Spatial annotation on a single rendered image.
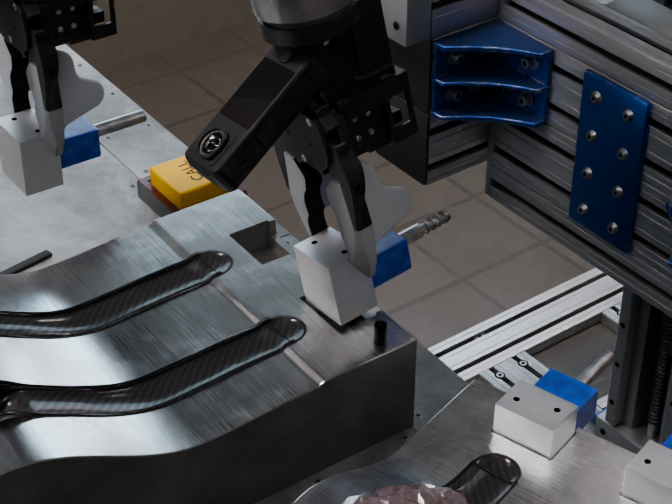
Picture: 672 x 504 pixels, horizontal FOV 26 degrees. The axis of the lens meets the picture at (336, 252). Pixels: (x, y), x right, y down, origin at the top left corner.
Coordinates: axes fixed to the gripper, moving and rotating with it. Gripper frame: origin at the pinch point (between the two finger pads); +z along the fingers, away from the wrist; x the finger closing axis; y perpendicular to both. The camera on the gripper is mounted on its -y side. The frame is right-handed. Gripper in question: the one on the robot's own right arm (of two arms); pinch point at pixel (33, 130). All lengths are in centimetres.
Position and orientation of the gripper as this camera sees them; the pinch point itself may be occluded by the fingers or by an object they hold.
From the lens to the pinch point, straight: 129.0
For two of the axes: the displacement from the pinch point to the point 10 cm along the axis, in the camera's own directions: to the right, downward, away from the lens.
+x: -5.7, -4.8, 6.7
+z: 0.0, 8.1, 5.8
